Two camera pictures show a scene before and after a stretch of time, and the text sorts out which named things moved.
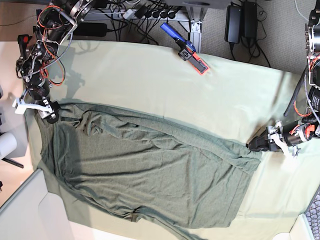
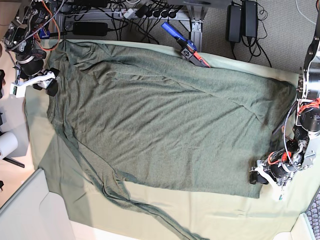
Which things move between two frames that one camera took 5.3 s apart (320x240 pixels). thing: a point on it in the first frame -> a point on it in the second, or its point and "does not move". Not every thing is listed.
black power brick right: [250, 26] does not move
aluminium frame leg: [196, 12] does not move
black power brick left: [233, 24] does not move
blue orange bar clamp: [187, 53] does not move
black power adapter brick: [91, 29] does not move
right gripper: [289, 133] -> [279, 174]
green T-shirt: [127, 178] -> [126, 116]
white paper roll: [8, 143] does not move
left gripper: [38, 91] -> [32, 72]
